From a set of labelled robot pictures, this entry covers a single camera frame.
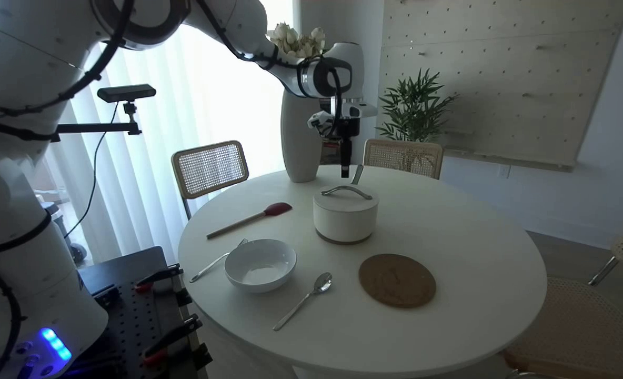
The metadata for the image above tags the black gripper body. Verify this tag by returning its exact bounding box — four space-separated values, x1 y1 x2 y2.
309 99 363 138

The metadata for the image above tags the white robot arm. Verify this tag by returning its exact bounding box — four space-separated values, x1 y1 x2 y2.
0 0 363 379

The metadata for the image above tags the white ceramic bowl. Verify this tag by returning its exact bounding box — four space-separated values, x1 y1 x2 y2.
224 237 297 292

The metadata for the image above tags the tall white ribbed vase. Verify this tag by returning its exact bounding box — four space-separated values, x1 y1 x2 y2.
280 92 321 183

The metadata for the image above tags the green potted plant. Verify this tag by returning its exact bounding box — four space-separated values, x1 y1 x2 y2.
379 70 453 140

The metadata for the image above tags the silver spoon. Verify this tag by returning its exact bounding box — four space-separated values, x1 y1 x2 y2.
275 272 333 331

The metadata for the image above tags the round cork trivet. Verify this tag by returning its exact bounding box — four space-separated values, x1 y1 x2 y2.
358 253 438 309

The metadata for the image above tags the silver fork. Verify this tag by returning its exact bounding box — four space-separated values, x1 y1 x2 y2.
188 240 245 284

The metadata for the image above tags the red black clamp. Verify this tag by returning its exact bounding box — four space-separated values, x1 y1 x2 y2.
133 263 183 294
141 313 202 369

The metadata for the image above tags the black perforated mounting board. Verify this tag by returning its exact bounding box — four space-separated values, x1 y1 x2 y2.
61 245 212 379

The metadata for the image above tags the white saucepan with steel handle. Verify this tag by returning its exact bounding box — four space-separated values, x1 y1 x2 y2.
311 170 379 243

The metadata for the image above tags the red spatula wooden handle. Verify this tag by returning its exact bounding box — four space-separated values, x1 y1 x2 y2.
206 202 293 240

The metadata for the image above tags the wicker chair with metal frame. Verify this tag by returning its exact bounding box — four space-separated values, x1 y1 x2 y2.
169 138 251 216

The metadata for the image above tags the large pegboard wall panel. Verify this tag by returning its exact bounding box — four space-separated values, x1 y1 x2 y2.
381 0 623 170

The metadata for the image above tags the black camera on stand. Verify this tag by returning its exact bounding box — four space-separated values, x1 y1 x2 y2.
52 84 156 140

